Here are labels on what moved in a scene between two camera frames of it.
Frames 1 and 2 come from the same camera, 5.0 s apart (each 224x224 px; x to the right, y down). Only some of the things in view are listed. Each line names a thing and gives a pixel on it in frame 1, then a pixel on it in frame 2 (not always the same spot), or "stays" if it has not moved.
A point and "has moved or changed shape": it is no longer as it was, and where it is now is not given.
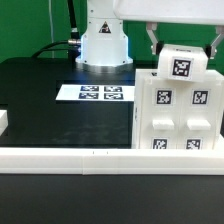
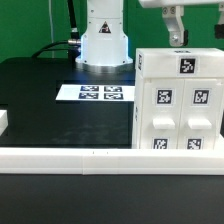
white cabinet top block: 183,62 has moved or changed shape
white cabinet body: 177,115 stays
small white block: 200,115 stays
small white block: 160,126 stays
